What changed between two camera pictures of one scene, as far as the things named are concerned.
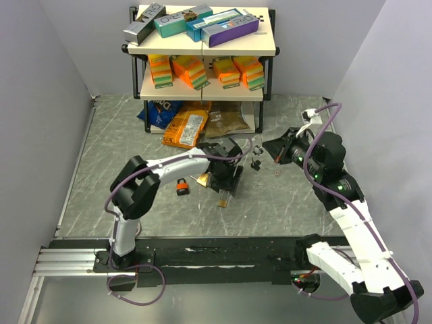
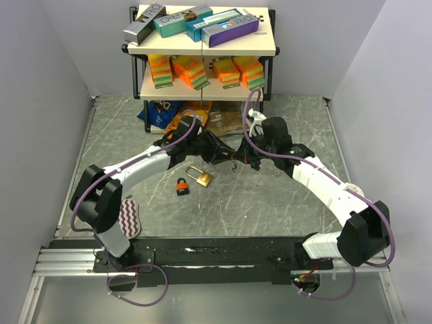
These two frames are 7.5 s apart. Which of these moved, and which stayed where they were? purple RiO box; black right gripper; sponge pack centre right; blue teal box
Moved: black right gripper
Stayed: sponge pack centre right; purple RiO box; blue teal box
